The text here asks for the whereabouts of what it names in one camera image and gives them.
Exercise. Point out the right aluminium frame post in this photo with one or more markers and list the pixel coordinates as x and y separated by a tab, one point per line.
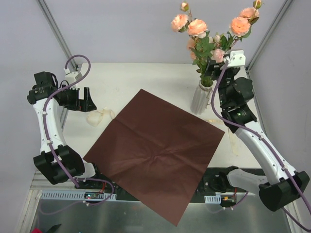
276	21

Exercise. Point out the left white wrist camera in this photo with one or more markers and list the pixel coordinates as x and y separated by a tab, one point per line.
71	76

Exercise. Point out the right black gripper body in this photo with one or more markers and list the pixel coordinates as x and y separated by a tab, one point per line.
219	69

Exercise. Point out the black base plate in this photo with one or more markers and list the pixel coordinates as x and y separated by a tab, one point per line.
211	184

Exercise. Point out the left aluminium frame post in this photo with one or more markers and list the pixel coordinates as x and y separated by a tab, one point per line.
54	27

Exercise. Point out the red object at bottom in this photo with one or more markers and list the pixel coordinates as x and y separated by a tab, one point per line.
36	230

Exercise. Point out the white ribbed ceramic vase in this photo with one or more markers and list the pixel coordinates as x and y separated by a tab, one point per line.
201	98

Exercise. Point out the cream printed ribbon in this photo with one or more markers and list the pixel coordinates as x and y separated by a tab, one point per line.
94	118

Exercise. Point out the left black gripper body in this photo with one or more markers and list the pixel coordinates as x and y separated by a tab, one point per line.
81	99

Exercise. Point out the aluminium frame post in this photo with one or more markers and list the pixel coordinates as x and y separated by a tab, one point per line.
276	21
54	27

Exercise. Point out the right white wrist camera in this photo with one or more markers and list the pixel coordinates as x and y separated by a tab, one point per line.
235	58

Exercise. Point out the pink rose stem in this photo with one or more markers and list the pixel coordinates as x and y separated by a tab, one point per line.
240	27
216	48
185	23

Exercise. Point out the dark red wrapping paper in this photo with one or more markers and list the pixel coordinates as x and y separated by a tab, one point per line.
156	152

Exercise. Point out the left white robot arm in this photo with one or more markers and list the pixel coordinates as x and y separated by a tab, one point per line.
57	161

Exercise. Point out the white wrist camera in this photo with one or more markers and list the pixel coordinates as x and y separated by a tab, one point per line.
235	58
71	76

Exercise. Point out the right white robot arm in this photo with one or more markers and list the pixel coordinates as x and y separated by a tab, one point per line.
281	183

